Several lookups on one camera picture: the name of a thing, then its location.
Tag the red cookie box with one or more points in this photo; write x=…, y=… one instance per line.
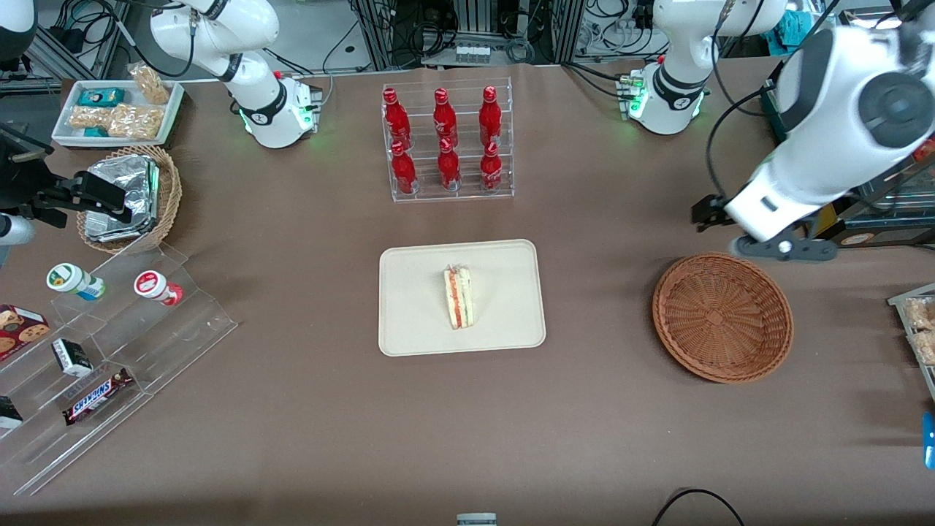
x=18, y=329

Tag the cream rectangular serving tray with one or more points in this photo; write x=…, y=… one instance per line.
x=409, y=307

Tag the clear bag of nut snacks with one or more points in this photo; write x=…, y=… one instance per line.
x=89, y=117
x=150, y=84
x=135, y=120

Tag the small teal snack packet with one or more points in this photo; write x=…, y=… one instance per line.
x=95, y=132

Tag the white power strip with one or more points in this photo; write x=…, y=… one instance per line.
x=472, y=53

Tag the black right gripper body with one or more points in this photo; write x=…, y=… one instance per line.
x=28, y=191

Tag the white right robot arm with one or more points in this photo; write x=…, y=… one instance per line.
x=256, y=95

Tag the clear wrapped rice snack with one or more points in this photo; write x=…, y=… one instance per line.
x=926, y=347
x=922, y=313

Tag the clear acrylic step display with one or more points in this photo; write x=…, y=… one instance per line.
x=168, y=343

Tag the large round brown wicker basket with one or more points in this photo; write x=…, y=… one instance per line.
x=723, y=318

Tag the clear acrylic snack rack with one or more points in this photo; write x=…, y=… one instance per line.
x=902, y=299

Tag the small tan wicker basket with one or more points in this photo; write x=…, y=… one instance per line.
x=169, y=197

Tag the grey device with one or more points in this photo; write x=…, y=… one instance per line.
x=476, y=519

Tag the silver foil package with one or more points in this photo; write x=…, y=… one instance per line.
x=135, y=183

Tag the red lid yogurt cup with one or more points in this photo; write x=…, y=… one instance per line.
x=153, y=285

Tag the clear acrylic bottle rack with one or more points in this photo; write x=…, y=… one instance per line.
x=453, y=196

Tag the blue plastic object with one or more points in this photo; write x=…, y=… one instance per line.
x=929, y=438

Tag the white rectangular snack tray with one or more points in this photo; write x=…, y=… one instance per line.
x=66, y=135

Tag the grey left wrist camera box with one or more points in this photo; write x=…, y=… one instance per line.
x=803, y=250

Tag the brown Snickers bar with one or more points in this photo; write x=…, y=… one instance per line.
x=96, y=396

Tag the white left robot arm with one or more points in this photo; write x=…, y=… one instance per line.
x=840, y=88

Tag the red cola bottle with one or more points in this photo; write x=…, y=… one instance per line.
x=491, y=172
x=397, y=120
x=490, y=117
x=403, y=174
x=444, y=120
x=449, y=169

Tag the small black white carton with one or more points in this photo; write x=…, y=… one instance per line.
x=71, y=356

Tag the triangular sandwich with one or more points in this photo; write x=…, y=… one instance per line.
x=459, y=299

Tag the green lid yogurt cup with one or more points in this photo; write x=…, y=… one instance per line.
x=69, y=279

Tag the large teal snack packet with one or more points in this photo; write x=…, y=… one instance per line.
x=101, y=96

